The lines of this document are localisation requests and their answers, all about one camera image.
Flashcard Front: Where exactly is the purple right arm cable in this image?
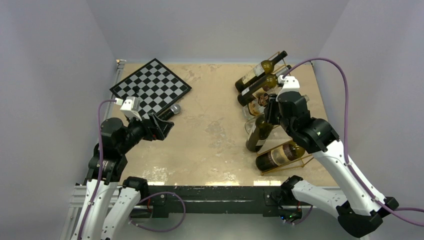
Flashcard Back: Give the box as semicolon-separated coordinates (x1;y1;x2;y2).
281;57;424;228

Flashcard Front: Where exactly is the clear glass bottle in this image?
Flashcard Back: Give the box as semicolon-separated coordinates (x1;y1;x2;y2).
244;94;310;134

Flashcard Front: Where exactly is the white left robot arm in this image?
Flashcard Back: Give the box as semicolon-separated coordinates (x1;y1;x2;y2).
71;113;174;240

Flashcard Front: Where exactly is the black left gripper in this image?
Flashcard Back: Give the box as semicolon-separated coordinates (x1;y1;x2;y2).
118;110;173;153

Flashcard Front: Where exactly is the clear square liquor bottle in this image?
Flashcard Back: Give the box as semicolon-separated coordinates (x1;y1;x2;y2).
242;91;277;120

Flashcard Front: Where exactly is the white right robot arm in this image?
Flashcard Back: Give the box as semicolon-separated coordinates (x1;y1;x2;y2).
264;91;399;238

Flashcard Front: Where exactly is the black white chessboard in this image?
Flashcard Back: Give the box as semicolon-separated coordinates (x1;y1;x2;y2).
110;58;192;118

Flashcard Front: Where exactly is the green bottle silver neck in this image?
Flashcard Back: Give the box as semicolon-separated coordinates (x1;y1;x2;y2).
255;140;306;172

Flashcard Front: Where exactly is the gold wire wine rack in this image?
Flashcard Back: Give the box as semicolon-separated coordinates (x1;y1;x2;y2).
256;67;314;175

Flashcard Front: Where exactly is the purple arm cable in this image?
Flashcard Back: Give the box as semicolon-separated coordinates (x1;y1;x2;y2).
281;57;424;228
76;99;117;240

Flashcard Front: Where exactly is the tall dark green bottle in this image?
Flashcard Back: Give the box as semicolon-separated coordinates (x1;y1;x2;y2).
245;114;274;153

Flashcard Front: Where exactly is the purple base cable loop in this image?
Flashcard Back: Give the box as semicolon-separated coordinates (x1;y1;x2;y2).
129;191;187;233

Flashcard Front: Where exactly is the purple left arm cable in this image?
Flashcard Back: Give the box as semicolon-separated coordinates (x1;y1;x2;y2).
76;99;117;240

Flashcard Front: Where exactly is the black silver microphone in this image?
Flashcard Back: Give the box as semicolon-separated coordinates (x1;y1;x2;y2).
159;104;181;121

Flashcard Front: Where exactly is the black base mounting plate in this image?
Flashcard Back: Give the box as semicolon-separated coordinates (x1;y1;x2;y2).
130;185;310;219

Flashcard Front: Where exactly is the green wine bottle dark label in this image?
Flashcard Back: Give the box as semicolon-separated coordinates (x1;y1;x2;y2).
237;65;292;107

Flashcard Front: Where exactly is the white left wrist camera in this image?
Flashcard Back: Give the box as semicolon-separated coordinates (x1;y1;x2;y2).
114;96;142;122

